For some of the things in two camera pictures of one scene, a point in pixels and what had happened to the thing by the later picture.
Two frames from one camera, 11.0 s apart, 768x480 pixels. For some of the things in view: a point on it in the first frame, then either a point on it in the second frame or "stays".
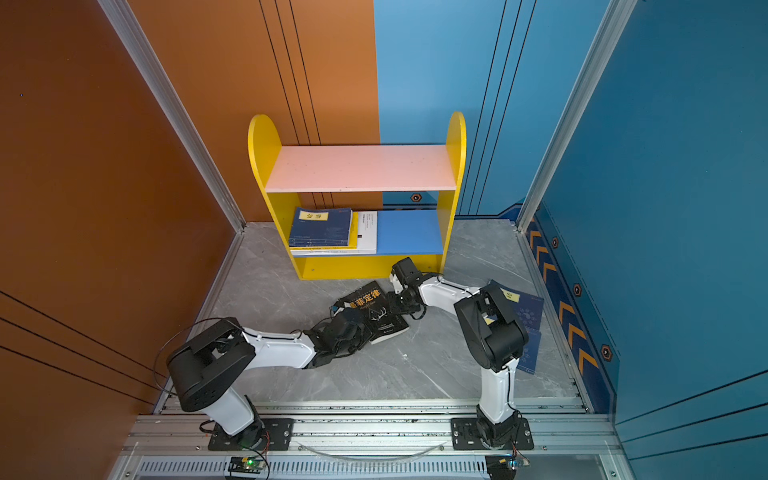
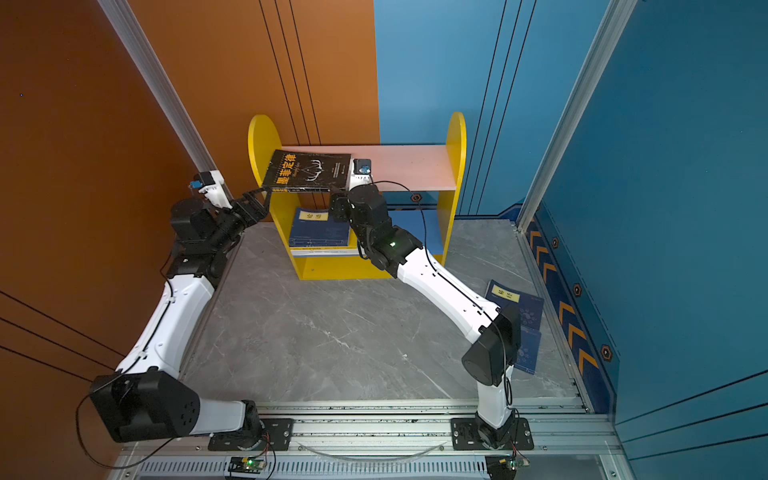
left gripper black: x=365 y=327 -> x=256 y=212
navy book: x=321 y=227 stays
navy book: x=529 y=360 stays
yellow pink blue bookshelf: x=352 y=211 stays
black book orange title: x=373 y=299 -> x=293 y=171
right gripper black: x=391 y=303 -> x=340 y=204
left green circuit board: x=246 y=464 stays
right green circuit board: x=504 y=467 stays
